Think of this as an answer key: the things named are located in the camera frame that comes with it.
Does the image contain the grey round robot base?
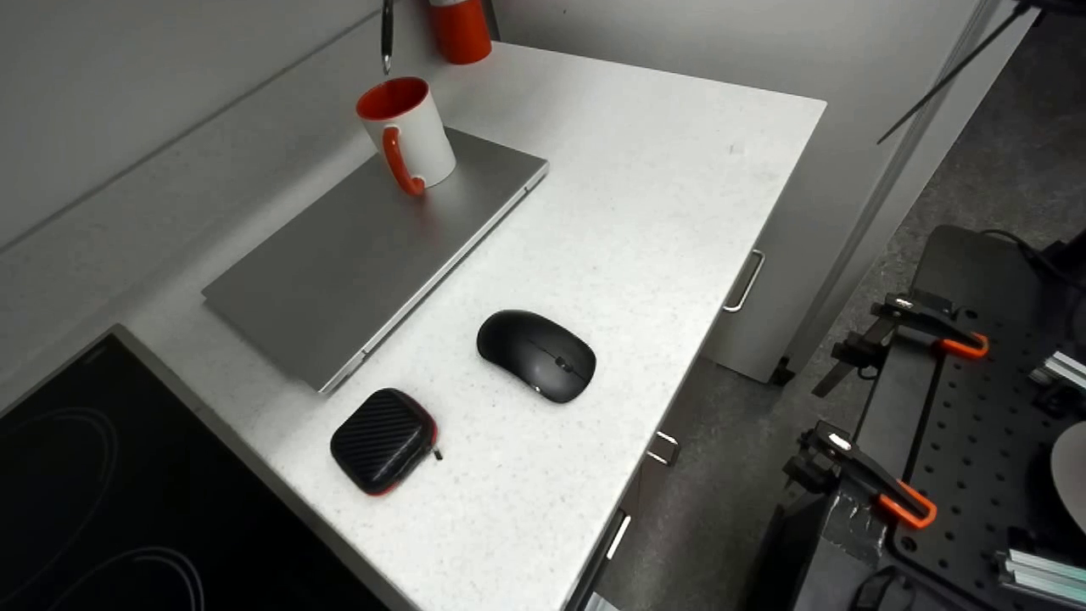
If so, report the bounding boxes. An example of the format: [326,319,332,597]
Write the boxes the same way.
[1045,422,1086,533]

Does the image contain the black computer mouse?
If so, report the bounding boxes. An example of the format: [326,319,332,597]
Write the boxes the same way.
[474,309,599,406]

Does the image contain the grey closed laptop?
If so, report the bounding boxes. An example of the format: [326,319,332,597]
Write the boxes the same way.
[199,127,553,399]

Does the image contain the black zip case red trim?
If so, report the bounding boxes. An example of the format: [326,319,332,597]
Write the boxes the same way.
[326,386,449,500]

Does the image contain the orange cylindrical container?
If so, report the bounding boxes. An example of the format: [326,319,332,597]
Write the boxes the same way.
[425,0,500,67]

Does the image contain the black perforated mounting board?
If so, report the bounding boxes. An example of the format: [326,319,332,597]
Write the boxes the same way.
[853,225,1086,611]

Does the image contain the black induction cooktop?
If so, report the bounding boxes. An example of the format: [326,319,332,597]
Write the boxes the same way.
[0,321,392,611]

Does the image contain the aluminium extrusion bar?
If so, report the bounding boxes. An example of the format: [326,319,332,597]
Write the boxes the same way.
[1026,346,1086,396]
[993,547,1086,611]

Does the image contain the silver drawer handle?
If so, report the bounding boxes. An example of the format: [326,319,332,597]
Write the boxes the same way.
[645,428,683,468]
[604,511,633,563]

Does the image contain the silver cabinet handle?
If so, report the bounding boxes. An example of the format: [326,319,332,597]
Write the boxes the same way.
[720,249,769,319]

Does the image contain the white mug with orange handle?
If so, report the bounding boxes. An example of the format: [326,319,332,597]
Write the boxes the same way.
[352,75,460,205]

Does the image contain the black clamp with orange handle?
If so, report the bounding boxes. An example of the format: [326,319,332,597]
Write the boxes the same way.
[812,293,993,399]
[781,422,944,536]

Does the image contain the black cable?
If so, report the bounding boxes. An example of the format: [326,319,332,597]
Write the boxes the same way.
[875,0,1086,149]

